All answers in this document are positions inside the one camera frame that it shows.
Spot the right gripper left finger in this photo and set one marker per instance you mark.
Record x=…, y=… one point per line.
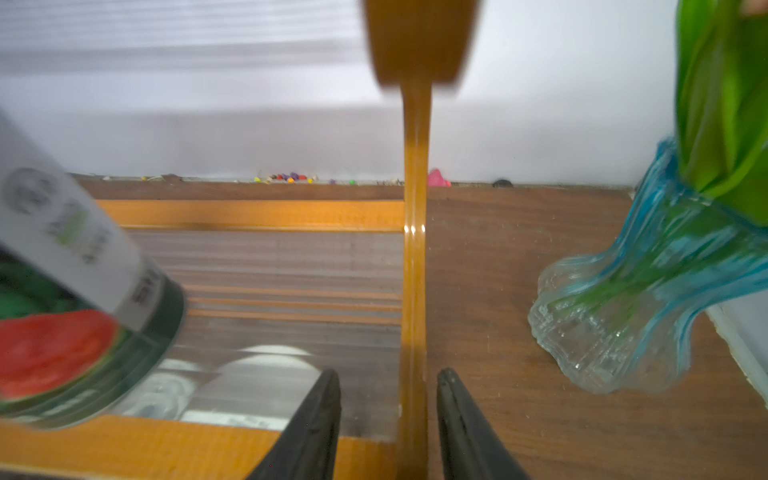
x=307, y=447

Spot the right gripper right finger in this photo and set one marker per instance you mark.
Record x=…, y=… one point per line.
x=470, y=448

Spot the watermelon seed can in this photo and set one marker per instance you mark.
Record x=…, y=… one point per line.
x=86, y=314

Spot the white seed can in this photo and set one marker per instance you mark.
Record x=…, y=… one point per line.
x=262, y=391

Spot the wooden three-tier shelf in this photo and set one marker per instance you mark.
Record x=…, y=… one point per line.
x=414, y=45

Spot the blue glass vase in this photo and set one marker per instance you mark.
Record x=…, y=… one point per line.
x=622, y=319

